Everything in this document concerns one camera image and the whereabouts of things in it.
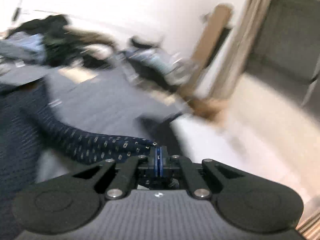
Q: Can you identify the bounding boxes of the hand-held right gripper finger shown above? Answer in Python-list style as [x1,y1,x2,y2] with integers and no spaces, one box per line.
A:
[71,147,159,201]
[159,147,247,201]

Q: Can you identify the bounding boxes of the navy dotted sweater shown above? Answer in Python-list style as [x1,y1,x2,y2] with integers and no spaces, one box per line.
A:
[0,80,157,240]

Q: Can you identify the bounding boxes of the stack of folded clothes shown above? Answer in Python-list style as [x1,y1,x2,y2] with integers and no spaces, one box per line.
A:
[122,36,198,90]

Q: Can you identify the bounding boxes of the grey quilt with fish print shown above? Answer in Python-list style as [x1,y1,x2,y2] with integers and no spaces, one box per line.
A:
[0,62,190,155]

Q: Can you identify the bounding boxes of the beige folded pants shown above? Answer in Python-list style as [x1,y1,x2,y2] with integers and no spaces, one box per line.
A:
[67,29,118,53]

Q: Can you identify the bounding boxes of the beige curtain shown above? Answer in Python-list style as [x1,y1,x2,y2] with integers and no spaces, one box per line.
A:
[207,0,275,100]

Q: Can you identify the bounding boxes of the black jacket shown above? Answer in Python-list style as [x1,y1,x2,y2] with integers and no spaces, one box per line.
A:
[15,15,73,63]

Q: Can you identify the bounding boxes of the window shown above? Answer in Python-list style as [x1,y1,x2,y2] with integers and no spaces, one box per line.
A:
[250,0,320,93]

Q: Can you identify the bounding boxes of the grey-blue folded pants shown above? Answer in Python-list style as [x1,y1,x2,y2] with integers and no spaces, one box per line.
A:
[0,34,45,60]

